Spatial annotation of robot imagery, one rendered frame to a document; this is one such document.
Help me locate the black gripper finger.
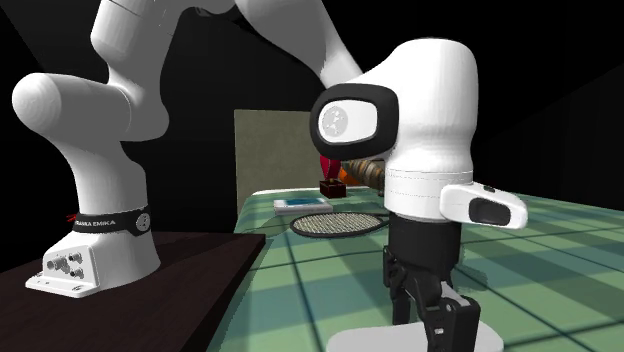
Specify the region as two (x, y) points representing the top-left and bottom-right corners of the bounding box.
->
(414, 275), (482, 352)
(382, 245), (420, 326)

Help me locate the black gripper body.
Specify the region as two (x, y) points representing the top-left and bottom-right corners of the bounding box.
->
(387, 213), (463, 286)

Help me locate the white flat rounded thing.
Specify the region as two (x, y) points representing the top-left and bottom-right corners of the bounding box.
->
(324, 320), (505, 352)

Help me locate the black racket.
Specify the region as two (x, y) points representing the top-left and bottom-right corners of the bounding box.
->
(289, 210), (392, 240)

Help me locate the bed with green plaid cover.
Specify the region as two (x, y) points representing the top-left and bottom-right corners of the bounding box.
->
(206, 108), (624, 352)

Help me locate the brown striped cylinder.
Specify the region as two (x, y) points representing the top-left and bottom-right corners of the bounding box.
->
(347, 157), (387, 192)

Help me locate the orange thing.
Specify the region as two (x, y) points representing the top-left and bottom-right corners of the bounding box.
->
(339, 165), (363, 187)

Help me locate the small dark red box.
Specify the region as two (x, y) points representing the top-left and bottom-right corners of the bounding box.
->
(319, 178), (349, 200)

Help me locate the red curved thing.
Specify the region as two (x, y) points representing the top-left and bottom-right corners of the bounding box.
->
(318, 154), (343, 183)

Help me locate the white book with blue cover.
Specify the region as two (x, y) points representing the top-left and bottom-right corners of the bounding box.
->
(272, 196), (335, 217)

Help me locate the dark brown robot stand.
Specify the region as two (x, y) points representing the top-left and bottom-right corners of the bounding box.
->
(0, 231), (267, 352)

